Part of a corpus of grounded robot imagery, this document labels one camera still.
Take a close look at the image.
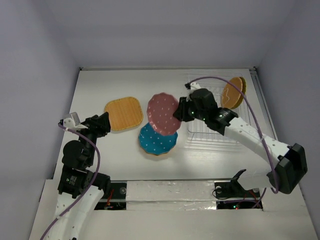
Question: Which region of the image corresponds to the white foam base strip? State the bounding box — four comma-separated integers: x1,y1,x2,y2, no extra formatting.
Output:
125,180,217,211

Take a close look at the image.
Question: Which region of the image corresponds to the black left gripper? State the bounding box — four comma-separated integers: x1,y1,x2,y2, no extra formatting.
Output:
76,111,111,165

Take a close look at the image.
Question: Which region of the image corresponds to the pink polka dot plate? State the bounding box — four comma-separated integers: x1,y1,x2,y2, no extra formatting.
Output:
146,92,181,136

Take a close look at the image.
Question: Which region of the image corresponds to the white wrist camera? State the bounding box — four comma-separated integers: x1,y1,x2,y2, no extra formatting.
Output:
184,81,201,91
59,112,88,131

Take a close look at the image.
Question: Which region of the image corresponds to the white wire dish rack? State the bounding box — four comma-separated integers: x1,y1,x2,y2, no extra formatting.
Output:
187,78,250,149

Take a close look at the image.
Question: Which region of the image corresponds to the round woven orange tray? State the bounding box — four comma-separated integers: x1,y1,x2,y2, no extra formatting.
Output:
221,77,243,109

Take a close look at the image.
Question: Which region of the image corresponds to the square woven bamboo tray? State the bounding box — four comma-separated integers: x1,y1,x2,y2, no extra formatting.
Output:
104,96,144,131

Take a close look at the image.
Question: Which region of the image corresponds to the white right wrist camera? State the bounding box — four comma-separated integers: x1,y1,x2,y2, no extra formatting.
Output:
184,81,201,91

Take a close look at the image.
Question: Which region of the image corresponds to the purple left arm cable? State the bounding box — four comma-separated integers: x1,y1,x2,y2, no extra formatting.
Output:
38,123,101,240

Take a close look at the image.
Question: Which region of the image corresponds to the yellow polka dot plate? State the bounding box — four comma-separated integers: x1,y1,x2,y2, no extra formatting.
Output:
143,150,170,157

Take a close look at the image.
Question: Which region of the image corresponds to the round woven yellow tray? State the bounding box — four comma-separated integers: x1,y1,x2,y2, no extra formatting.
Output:
234,76,247,109

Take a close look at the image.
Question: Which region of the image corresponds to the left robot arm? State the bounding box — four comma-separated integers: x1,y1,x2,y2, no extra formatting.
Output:
41,112,111,240

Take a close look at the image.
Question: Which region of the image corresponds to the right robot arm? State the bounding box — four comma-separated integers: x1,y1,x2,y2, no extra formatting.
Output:
173,88,308,195

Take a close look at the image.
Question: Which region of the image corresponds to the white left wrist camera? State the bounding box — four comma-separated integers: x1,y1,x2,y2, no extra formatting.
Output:
59,112,88,131

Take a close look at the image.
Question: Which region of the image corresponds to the blue polka dot plate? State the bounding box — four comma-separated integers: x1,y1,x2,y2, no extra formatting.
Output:
138,123,178,154

